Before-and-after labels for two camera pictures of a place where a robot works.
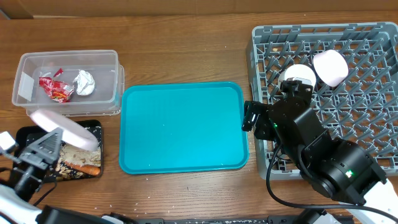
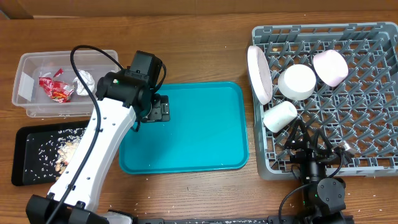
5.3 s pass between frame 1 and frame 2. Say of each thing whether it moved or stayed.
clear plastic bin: stayed
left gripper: moved
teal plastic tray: stayed
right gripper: moved
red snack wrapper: stayed
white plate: moved
